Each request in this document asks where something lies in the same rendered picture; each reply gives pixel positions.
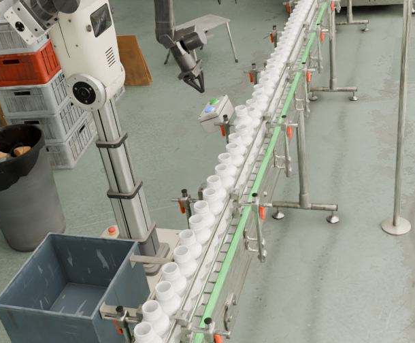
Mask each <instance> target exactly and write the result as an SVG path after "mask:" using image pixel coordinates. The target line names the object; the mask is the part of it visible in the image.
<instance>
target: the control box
mask: <svg viewBox="0 0 415 343"><path fill-rule="evenodd" d="M217 99H218V101H217V102H215V103H212V104H211V103H210V101H211V100H210V101H208V103H207V105H206V106H205V108H204V110H203V111H202V113H201V115H200V116H199V118H198V119H199V122H200V123H201V125H202V127H203V129H204V130H205V132H206V134H208V133H212V132H215V131H218V130H221V128H220V126H214V123H222V122H223V115H224V114H227V115H228V118H229V119H230V117H231V116H232V114H233V112H234V108H233V106H232V104H231V102H230V101H229V99H228V97H227V95H224V96H222V97H218V98H217ZM209 106H213V108H212V109H211V110H210V111H207V112H206V111H205V109H206V108H207V107H209Z"/></svg>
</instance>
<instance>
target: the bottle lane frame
mask: <svg viewBox="0 0 415 343"><path fill-rule="evenodd" d="M321 8H322V9H321V11H320V12H319V15H318V18H317V19H316V23H315V25H314V28H313V30H316V24H318V23H320V27H321V28H323V30H324V29H327V27H323V26H321V19H322V24H323V25H329V21H328V5H327V2H326V3H323V4H322V7H321ZM310 51H311V55H312V58H318V49H317V35H316V33H312V34H311V35H310V40H309V42H308V44H307V46H306V48H305V52H304V53H303V56H302V59H301V62H300V64H299V67H298V69H301V68H302V64H301V63H302V62H306V66H307V69H314V68H315V67H311V66H310V59H311V58H310ZM311 61H312V66H316V62H317V59H311ZM295 92H296V94H297V99H303V76H302V75H301V72H296V74H295V77H294V81H293V83H292V85H291V87H290V90H289V92H288V95H287V98H286V100H285V103H284V106H283V108H282V111H281V113H280V116H279V118H278V121H277V123H281V122H282V115H286V119H288V123H297V120H298V117H299V114H300V111H298V110H297V109H295V102H297V108H298V109H301V108H302V105H303V102H302V101H297V100H295V95H294V93H295ZM269 139H270V142H269V143H268V147H267V149H266V152H265V155H262V156H264V157H263V160H262V161H260V162H261V166H260V167H257V168H259V171H258V173H257V174H256V178H255V180H254V184H253V186H252V188H251V191H250V194H249V195H248V199H247V202H252V194H253V193H258V197H260V200H261V203H271V199H272V197H273V192H274V190H275V187H276V184H277V181H278V178H279V175H280V172H281V169H278V168H277V167H275V158H276V157H275V156H274V153H273V150H274V148H275V147H276V154H277V156H278V157H284V140H283V131H282V130H281V127H275V128H274V131H273V136H272V138H269ZM276 160H278V162H277V164H278V167H282V166H283V163H284V159H277V158H276ZM242 211H243V212H242V213H243V214H242V217H241V219H240V220H239V222H238V225H237V226H235V227H236V230H235V233H234V234H230V235H233V238H232V240H231V243H226V244H229V249H228V251H227V252H224V253H226V256H225V259H224V261H223V262H219V263H222V267H221V269H220V271H219V272H217V273H218V277H217V279H216V282H211V283H214V288H213V289H212V292H211V293H207V294H210V298H209V300H208V303H207V304H201V305H203V306H205V311H204V313H203V316H198V317H199V318H201V321H200V324H199V327H205V323H204V319H205V318H207V317H210V318H211V319H212V321H214V322H215V323H216V328H217V329H219V330H225V331H226V326H225V311H226V309H227V308H228V307H229V300H230V297H231V294H232V293H235V294H236V298H237V302H238V300H239V296H240V294H241V291H242V288H243V285H244V281H245V279H246V275H247V273H248V269H249V267H250V263H251V260H252V257H253V254H254V252H250V251H249V250H246V239H245V236H244V229H245V227H246V228H247V230H248V237H249V238H256V239H257V236H256V225H255V219H254V212H252V208H251V206H245V207H244V209H243V210H242ZM248 241H249V247H250V248H251V250H255V248H256V242H257V241H251V240H248ZM194 343H209V342H207V341H205V339H204V336H203V333H197V332H196V334H195V339H194Z"/></svg>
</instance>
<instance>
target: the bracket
mask: <svg viewBox="0 0 415 343"><path fill-rule="evenodd" d="M297 2H298V1H295V2H293V0H289V1H288V2H283V3H282V5H286V6H287V12H289V8H290V16H291V14H292V13H293V4H297ZM316 2H317V4H318V6H316V8H317V11H321V9H322V8H321V5H320V4H321V3H326V2H327V5H328V21H329V25H323V24H322V19H321V26H323V27H327V28H328V29H324V30H323V28H321V27H320V23H318V24H316V30H310V29H307V28H308V27H309V22H303V28H305V31H304V33H305V34H306V36H304V42H309V40H310V36H308V34H310V33H316V35H317V49H318V58H312V55H311V51H310V58H311V59H317V62H318V66H312V61H311V59H310V66H311V67H317V70H318V73H319V74H321V73H322V65H321V62H322V57H321V48H320V35H321V41H323V35H328V37H329V39H331V37H332V36H333V34H332V32H331V29H332V27H333V25H332V24H331V10H333V8H336V10H337V13H339V11H340V9H341V7H340V6H339V3H340V0H317V1H316ZM334 2H336V4H337V7H333V4H334ZM328 30H329V33H324V32H328ZM282 32H283V31H278V30H277V29H276V25H273V31H269V32H266V34H270V36H271V42H272V43H273V41H274V49H275V48H277V43H278V41H277V35H278V34H282ZM286 63H287V67H289V68H288V74H290V75H289V76H288V77H287V79H288V82H293V81H294V76H292V75H291V74H294V72H301V75H302V76H303V99H297V94H296V92H295V93H294V95H295V100H297V101H302V102H303V105H304V109H298V108H297V102H295V109H297V110H298V111H303V114H304V115H305V118H307V117H308V114H309V113H310V109H309V108H308V104H309V102H310V101H309V99H308V91H307V79H308V82H309V81H310V72H315V71H316V70H315V69H307V66H306V62H302V63H301V64H302V68H301V69H294V68H291V67H292V66H293V60H287V61H286ZM262 71H265V68H264V70H257V67H256V63H252V69H251V70H244V73H249V75H250V82H253V81H254V85H257V84H258V83H257V76H256V75H257V73H261V72H262ZM306 75H307V76H306ZM252 77H253V78H252ZM263 116H264V121H266V123H265V126H266V130H265V134H266V138H272V136H273V130H270V129H272V127H281V130H282V131H283V140H284V157H278V156H277V154H276V147H275V148H274V150H273V153H274V156H275V157H276V158H277V159H284V164H285V167H278V164H277V162H278V160H276V158H275V167H277V168H278V169H285V170H284V173H285V174H286V177H287V178H289V177H290V176H291V172H292V167H291V166H290V163H291V157H290V156H289V150H288V137H289V138H291V129H292V127H298V124H297V123H288V119H286V115H282V122H281V123H273V121H270V120H271V112H264V114H263ZM214 126H220V128H221V131H222V136H225V134H226V139H227V144H228V143H229V135H230V131H229V127H230V126H234V123H233V122H230V119H229V118H228V115H227V114H224V115H223V122H215V123H214ZM287 130H288V132H287ZM205 189H207V187H206V186H200V188H199V190H198V196H199V197H200V198H199V199H192V198H191V197H190V193H187V189H182V190H181V192H182V198H181V197H172V198H171V201H178V203H179V204H180V209H181V212H182V213H183V214H184V213H185V211H186V217H187V221H188V225H189V218H190V217H191V216H192V214H191V210H190V203H196V202H197V201H201V199H202V197H203V191H204V190H205ZM229 194H230V195H231V199H234V200H233V207H234V209H233V211H232V214H233V218H234V219H241V217H242V214H243V213H242V208H241V206H251V208H252V212H254V219H255V225H256V236H257V239H256V238H249V237H248V230H247V228H246V227H245V229H244V236H245V239H246V250H249V251H250V252H258V255H257V257H258V259H260V262H261V263H264V262H265V258H266V256H267V251H266V250H265V247H264V246H265V243H266V241H265V239H264V238H263V235H262V229H261V219H265V212H264V209H265V208H271V207H272V203H261V200H260V197H258V193H253V194H252V202H247V201H242V199H238V198H239V195H240V192H239V189H231V190H230V191H229ZM260 213H261V217H260ZM248 240H251V241H257V242H256V247H257V248H258V250H251V248H250V247H249V241H248ZM142 306H143V304H140V305H139V307H138V308H137V311H136V313H135V314H136V317H137V318H131V317H130V316H129V311H128V310H124V308H123V306H118V307H116V312H117V316H116V315H111V314H105V316H104V319H106V320H111V321H114V324H115V326H116V328H117V330H118V333H121V334H122V333H124V336H125V339H126V341H127V343H131V340H132V339H133V337H132V335H131V331H130V329H129V324H128V323H135V324H139V323H141V321H142V319H143V312H142ZM189 318H190V314H189V311H188V310H180V309H178V311H177V313H176V316H175V318H174V319H176V320H177V325H181V326H180V330H181V332H182V336H181V338H180V341H182V343H194V339H195V336H194V333H193V332H197V333H203V336H204V339H205V341H207V342H209V343H222V339H221V337H222V336H226V337H230V336H231V332H230V331H225V330H219V329H217V328H216V323H215V322H214V321H212V319H211V318H210V317H207V318H205V319H204V323H205V327H196V326H193V324H192V323H191V322H189Z"/></svg>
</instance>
